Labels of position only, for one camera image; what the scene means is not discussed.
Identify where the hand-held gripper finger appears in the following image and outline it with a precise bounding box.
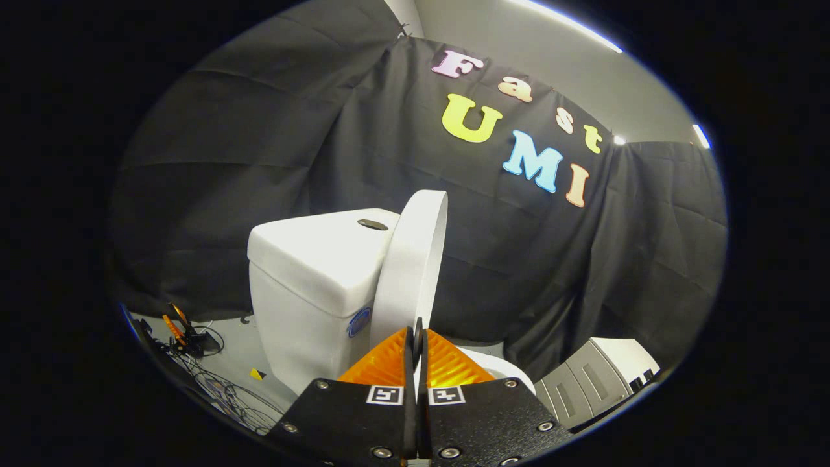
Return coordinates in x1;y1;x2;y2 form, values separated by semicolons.
415;317;573;467
266;326;420;467

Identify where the white toilet lid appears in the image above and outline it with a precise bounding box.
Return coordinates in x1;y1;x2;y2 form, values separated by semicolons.
370;190;449;352

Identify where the white toilet bowl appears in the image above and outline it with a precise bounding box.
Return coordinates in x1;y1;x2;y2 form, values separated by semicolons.
454;346;537;395

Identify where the black backdrop cloth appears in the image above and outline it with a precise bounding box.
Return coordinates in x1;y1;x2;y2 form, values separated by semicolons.
109;0;728;383

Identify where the grey drawer cabinet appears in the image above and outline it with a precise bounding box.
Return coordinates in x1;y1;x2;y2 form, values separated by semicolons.
535;337;661;430

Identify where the orange black gripper device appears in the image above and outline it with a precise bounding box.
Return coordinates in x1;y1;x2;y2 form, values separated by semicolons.
162;302;224;358

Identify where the large ceiling light panel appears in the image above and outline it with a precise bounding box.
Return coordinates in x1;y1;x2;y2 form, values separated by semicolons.
512;0;623;53

